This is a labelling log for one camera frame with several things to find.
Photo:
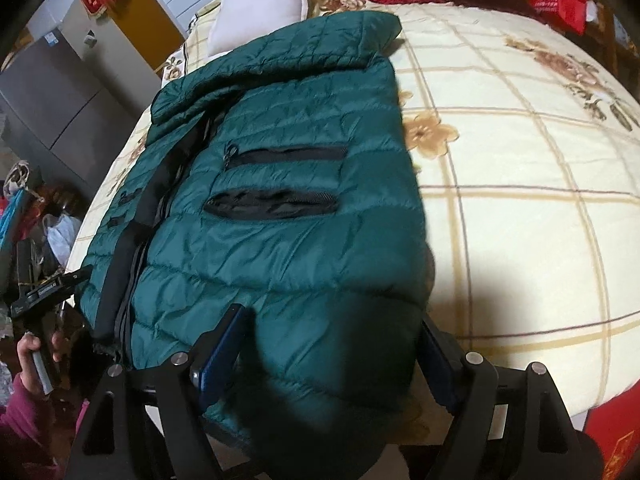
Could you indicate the white pillow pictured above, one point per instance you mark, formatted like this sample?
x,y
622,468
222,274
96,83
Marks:
x,y
260,15

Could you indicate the person's left hand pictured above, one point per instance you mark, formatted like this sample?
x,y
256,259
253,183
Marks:
x,y
27,360

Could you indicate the floral checked bed sheet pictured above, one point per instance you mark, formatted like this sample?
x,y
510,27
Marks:
x,y
525,210

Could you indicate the red printed cloth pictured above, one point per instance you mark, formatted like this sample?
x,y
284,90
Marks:
x,y
617,440

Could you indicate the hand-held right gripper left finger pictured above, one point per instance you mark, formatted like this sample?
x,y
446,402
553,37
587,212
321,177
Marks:
x,y
220,360

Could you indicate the green puffer jacket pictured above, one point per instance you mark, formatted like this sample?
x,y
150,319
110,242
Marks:
x,y
300,240

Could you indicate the grey cabinet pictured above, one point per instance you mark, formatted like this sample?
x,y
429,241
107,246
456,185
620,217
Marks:
x,y
65,105

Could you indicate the red shopping bag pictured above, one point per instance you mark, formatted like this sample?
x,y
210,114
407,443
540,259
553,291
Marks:
x,y
557,2

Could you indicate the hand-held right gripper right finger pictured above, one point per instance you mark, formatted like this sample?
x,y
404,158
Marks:
x,y
441,367

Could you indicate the person's left forearm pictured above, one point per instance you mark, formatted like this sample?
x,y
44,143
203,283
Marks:
x,y
30,425

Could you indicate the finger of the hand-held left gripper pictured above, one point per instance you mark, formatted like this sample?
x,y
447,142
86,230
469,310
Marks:
x,y
77,276

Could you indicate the white plastic bag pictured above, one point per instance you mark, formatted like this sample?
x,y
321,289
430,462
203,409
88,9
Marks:
x,y
62,237

